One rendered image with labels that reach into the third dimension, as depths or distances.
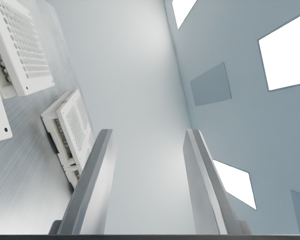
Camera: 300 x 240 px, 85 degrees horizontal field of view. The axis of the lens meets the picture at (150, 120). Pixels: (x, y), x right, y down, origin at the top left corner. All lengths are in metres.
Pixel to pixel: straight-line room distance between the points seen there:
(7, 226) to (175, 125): 3.73
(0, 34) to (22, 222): 0.42
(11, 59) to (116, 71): 3.52
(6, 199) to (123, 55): 3.80
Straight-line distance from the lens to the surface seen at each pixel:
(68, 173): 0.81
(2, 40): 0.50
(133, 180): 4.00
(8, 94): 0.51
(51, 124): 0.72
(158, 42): 4.35
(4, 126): 0.38
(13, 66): 0.49
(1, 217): 0.48
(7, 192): 0.50
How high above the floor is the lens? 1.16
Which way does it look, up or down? 11 degrees up
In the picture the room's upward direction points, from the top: 77 degrees clockwise
